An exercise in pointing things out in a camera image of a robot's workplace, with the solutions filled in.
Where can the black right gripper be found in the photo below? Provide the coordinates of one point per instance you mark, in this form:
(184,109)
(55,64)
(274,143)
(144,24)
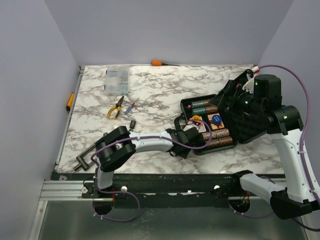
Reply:
(234,88)

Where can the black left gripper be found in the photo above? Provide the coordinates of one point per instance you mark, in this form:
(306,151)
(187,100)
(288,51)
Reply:
(183,154)

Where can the brown 100 chip roll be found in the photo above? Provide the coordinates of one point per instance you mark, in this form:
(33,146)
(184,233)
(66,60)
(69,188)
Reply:
(226,141)
(215,143)

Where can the blue small blind button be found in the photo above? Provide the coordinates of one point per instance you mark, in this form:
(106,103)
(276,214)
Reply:
(216,119)

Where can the black poker set case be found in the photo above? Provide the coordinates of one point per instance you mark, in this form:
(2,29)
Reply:
(243,128)

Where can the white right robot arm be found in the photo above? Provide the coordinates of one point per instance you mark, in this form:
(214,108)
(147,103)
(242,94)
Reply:
(300,196)

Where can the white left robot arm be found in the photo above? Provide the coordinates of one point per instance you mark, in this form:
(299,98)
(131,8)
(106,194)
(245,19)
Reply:
(115,148)

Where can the red card deck with all-in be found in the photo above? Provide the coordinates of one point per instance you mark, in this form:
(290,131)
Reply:
(200,126)

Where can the yellow big blind button in case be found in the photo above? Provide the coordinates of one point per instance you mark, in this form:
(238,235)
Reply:
(196,118)

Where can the green chip roll lower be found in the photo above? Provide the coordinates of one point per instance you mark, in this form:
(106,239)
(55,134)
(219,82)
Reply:
(199,111)

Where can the green chip roll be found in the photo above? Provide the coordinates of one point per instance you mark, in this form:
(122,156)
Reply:
(199,104)
(199,111)

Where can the tan 10 chip roll in case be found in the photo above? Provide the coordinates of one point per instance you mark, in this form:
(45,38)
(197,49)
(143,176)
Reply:
(221,133)

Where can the green chip roll upper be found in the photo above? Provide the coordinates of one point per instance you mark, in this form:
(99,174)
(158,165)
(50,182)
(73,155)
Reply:
(199,104)

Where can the brown chip roll lower in case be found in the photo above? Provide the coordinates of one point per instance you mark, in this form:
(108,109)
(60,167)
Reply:
(211,109)

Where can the blue small screwdriver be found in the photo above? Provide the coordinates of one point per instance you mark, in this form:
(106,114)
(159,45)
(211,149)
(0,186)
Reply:
(130,108)

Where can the clear plastic organizer box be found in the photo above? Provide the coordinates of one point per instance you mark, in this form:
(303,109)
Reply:
(116,81)

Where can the yellow utility knife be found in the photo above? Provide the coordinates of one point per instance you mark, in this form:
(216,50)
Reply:
(70,102)

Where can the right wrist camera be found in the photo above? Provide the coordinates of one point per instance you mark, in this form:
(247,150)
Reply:
(249,85)

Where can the yellow handle pliers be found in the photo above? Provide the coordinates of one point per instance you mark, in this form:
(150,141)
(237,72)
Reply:
(116,109)

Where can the orange handle screwdriver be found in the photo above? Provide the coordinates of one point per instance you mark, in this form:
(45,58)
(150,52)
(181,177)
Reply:
(157,63)

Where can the dark grey door handle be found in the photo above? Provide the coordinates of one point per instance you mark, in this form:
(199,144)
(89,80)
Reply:
(81,162)

